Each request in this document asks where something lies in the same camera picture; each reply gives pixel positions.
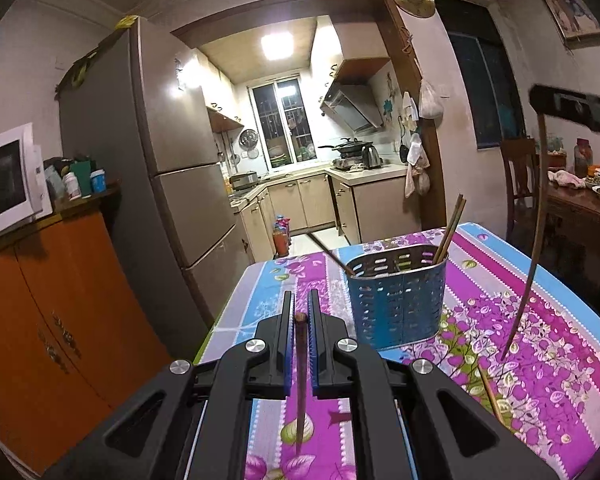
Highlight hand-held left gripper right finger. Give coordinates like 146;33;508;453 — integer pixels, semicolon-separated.
307;289;562;480

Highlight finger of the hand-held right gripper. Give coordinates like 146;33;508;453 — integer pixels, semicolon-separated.
528;85;600;139

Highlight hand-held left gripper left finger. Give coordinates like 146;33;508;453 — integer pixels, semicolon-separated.
44;290;297;480

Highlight dark brown chopstick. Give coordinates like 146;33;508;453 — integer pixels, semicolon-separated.
294;312;309;457

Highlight thin brown chopstick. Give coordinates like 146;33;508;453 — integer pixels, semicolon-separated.
307;232;357;277
477;364;507;427
432;193;463;262
437;197;466;264

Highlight blue perforated utensil holder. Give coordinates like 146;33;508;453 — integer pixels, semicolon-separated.
346;243;449;351

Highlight long curved brown chopstick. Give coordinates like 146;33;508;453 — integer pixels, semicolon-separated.
499;112;549;362

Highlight brown glass jar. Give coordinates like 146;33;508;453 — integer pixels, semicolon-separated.
573;138;594;177

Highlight white cloth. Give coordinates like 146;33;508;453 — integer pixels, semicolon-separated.
548;169;587;190

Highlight wooden chair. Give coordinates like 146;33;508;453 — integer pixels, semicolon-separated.
499;137;544;242

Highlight dark window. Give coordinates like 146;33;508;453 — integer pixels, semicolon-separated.
431;0;527;151

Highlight red bottles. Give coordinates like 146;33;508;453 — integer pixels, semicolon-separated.
272;214;293;259

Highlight dark wooden side table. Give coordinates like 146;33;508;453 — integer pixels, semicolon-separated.
544;179;600;313

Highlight beige kitchen cabinets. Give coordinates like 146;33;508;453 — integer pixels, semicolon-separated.
229;169;422;262

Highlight white plastic bag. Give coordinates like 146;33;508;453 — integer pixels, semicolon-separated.
417;79;444;120

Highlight hanging kitchen cloths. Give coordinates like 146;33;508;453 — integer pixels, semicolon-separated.
401;92;432;199

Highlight steel cooking pot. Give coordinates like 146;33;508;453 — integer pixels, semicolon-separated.
228;170;259;191

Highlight steel kettle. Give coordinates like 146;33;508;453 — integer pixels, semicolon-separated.
362;143;384;170

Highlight black wok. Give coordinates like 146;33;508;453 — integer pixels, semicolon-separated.
318;137;369;157

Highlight silver refrigerator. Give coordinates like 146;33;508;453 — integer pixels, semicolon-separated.
56;15;254;352

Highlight floral striped tablecloth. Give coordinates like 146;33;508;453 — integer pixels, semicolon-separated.
194;222;600;480

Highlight kitchen window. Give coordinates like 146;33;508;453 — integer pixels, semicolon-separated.
249;78;317;172

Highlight steel range hood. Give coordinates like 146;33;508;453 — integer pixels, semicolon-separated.
319;82;384;134

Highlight orange wooden cabinet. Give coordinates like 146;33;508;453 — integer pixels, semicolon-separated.
0;184;174;477

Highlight white medicine bottle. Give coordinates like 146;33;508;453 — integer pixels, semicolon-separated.
62;172;82;201

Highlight green container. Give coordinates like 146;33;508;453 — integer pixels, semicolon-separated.
70;157;94;196

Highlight square ceiling light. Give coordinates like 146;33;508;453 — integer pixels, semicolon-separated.
259;32;297;62

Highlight white microwave oven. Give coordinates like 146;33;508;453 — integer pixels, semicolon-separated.
0;122;54;249

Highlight framed wall picture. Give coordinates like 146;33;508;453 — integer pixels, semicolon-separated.
538;0;600;44

